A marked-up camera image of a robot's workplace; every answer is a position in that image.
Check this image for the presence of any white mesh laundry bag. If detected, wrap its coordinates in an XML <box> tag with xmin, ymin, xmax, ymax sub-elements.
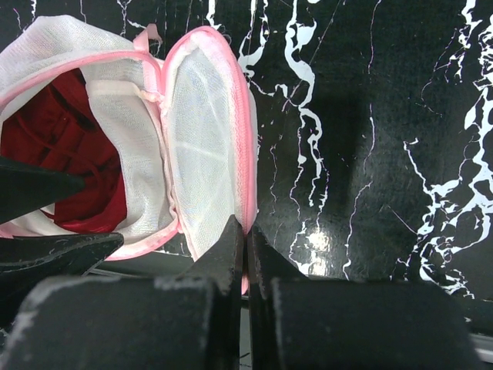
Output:
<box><xmin>1</xmin><ymin>15</ymin><xmax>257</xmax><ymax>261</ymax></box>

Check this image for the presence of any red bra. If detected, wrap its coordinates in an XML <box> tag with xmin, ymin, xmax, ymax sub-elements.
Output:
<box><xmin>1</xmin><ymin>69</ymin><xmax>127</xmax><ymax>234</ymax></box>

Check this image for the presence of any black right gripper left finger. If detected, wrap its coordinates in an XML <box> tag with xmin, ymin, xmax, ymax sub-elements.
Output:
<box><xmin>1</xmin><ymin>217</ymin><xmax>244</xmax><ymax>369</ymax></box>

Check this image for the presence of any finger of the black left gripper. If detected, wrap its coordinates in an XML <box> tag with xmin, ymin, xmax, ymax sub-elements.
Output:
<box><xmin>0</xmin><ymin>156</ymin><xmax>85</xmax><ymax>224</ymax></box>
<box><xmin>0</xmin><ymin>230</ymin><xmax>125</xmax><ymax>317</ymax></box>

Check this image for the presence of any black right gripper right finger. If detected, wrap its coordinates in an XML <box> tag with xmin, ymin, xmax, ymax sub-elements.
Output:
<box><xmin>246</xmin><ymin>227</ymin><xmax>478</xmax><ymax>369</ymax></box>

